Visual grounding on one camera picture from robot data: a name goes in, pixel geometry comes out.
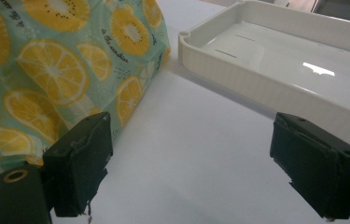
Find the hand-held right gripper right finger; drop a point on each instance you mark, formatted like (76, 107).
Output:
(319, 168)

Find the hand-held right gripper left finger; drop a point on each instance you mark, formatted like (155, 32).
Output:
(76, 165)

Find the lemon print cloth bag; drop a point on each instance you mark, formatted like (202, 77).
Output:
(54, 68)

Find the white plastic tray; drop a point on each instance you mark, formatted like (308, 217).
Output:
(287, 56)

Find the white table mat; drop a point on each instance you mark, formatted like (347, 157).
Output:
(194, 155)

